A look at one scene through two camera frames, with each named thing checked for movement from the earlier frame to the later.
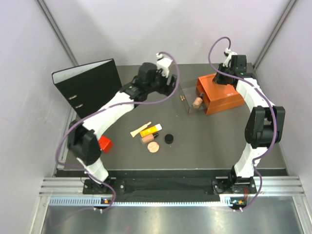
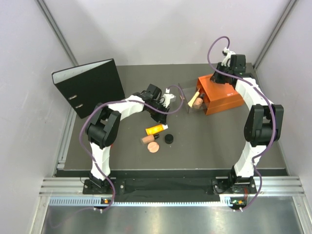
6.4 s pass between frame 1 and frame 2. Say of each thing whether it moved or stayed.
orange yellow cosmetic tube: moved
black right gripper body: stayed
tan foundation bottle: stayed
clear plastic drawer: stayed
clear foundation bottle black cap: stayed
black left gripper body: moved
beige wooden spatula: moved
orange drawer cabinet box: stayed
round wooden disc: stayed
